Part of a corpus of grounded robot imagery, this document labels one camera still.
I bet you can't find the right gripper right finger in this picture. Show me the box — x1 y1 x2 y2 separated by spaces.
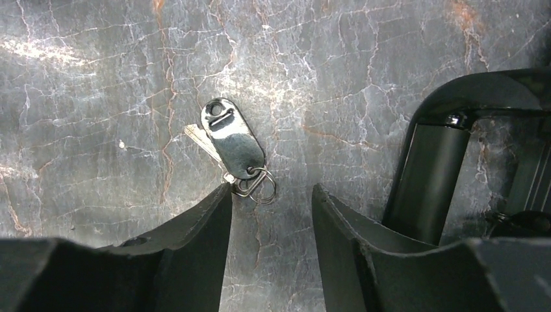
311 184 550 311

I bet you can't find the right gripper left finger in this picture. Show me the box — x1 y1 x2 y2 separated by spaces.
1 183 233 311

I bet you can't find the silver keyring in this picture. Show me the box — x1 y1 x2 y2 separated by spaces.
232 167 277 205

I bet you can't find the black key tag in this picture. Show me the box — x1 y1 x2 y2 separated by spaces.
201 97 266 180

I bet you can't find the silver key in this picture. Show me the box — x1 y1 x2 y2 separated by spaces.
184 124 236 183

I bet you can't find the black poker chip case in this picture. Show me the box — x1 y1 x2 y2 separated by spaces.
382 67 550 245

